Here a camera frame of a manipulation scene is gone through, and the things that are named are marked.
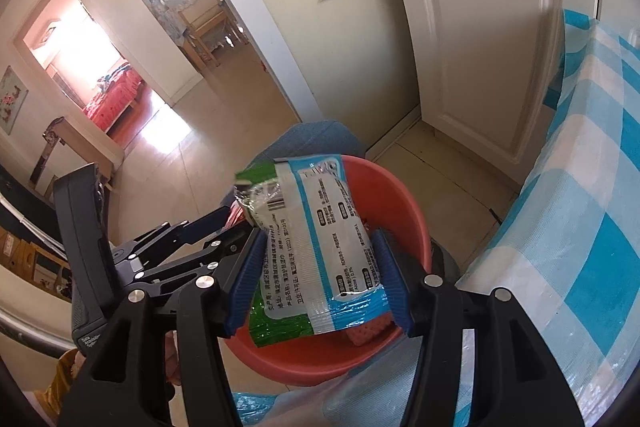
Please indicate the green snack packet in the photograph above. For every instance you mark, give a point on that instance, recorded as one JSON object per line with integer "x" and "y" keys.
{"x": 320, "y": 232}

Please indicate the person's left hand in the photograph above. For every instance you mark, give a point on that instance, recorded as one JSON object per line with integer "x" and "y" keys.
{"x": 173, "y": 357}

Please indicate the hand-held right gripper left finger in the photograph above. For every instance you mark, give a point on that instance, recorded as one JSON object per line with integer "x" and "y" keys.
{"x": 245, "y": 287}

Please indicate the framed flower picture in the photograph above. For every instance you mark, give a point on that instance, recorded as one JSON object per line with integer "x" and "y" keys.
{"x": 12, "y": 102}

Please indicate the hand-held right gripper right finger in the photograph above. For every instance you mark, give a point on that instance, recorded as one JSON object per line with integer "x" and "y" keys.
{"x": 395, "y": 287}

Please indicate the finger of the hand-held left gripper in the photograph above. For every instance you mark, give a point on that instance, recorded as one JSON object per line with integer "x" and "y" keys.
{"x": 190, "y": 227}
{"x": 210, "y": 254}

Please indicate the pink plastic bucket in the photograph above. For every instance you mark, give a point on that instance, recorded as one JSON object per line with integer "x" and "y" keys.
{"x": 400, "y": 207}

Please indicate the bed with red bedspread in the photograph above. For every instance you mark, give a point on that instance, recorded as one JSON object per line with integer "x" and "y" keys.
{"x": 115, "y": 102}

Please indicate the blue white checked tablecloth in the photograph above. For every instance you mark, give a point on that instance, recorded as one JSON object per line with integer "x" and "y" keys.
{"x": 575, "y": 207}

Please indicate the wooden chair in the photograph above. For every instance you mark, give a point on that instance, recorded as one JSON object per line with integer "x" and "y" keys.
{"x": 210, "y": 27}

